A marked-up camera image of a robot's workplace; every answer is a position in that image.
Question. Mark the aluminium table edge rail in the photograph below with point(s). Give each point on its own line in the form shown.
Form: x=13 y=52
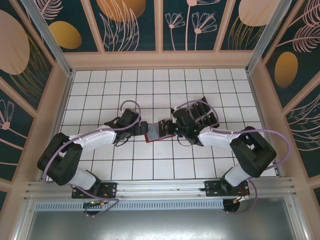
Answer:
x=252 y=85
x=67 y=85

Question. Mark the aluminium corner post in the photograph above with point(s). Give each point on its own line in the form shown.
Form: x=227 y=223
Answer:
x=50 y=37
x=266 y=37

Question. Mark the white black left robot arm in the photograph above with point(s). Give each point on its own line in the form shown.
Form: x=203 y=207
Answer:
x=100 y=138

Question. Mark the grey metal sheet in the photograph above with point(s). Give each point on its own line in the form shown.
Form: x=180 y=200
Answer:
x=160 y=225

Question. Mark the aluminium frame beam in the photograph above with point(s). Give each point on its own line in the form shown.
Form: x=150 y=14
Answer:
x=160 y=186

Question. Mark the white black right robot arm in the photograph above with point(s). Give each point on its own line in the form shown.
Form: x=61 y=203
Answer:
x=217 y=140

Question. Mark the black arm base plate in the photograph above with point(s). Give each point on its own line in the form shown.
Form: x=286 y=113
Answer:
x=211 y=191
x=111 y=191

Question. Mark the red leather card holder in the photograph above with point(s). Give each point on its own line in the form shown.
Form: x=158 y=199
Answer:
x=153 y=132

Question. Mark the black credit card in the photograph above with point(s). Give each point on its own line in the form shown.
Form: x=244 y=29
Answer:
x=202 y=110
x=213 y=118
x=205 y=103
x=195 y=113

